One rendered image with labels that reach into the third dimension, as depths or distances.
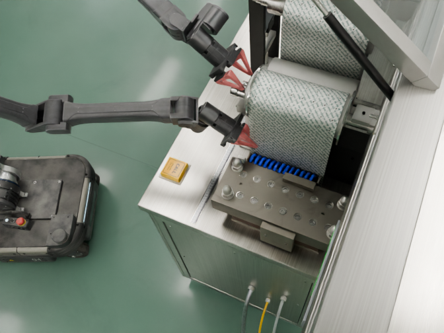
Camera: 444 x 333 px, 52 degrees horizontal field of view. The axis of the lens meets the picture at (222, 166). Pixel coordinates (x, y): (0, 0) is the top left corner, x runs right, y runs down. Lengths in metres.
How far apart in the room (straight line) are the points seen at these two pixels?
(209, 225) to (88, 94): 1.80
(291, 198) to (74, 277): 1.46
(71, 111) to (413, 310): 1.00
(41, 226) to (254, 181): 1.32
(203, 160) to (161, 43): 1.76
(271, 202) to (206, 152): 0.35
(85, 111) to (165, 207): 0.40
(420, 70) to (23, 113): 1.06
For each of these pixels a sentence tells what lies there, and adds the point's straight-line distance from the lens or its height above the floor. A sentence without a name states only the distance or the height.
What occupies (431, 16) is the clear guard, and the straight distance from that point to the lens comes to 0.85.
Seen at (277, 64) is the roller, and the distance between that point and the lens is 1.34.
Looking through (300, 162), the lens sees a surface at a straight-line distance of 1.35.
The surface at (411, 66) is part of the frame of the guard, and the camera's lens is 0.75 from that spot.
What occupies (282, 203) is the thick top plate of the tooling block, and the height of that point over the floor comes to 1.03.
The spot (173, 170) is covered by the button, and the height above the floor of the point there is 0.92.
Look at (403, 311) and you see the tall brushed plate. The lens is 0.84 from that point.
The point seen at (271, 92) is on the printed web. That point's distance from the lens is 1.18.
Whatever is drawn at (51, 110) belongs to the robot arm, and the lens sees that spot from 1.39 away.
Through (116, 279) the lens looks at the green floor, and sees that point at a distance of 2.42.
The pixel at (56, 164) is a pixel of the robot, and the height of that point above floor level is 0.24.
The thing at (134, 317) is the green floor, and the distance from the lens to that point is 2.35.
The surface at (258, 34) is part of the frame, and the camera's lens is 1.51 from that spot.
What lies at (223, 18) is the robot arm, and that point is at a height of 1.37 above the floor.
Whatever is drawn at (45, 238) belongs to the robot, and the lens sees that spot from 2.36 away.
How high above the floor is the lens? 2.23
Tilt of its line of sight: 60 degrees down
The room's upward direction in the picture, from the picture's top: 9 degrees counter-clockwise
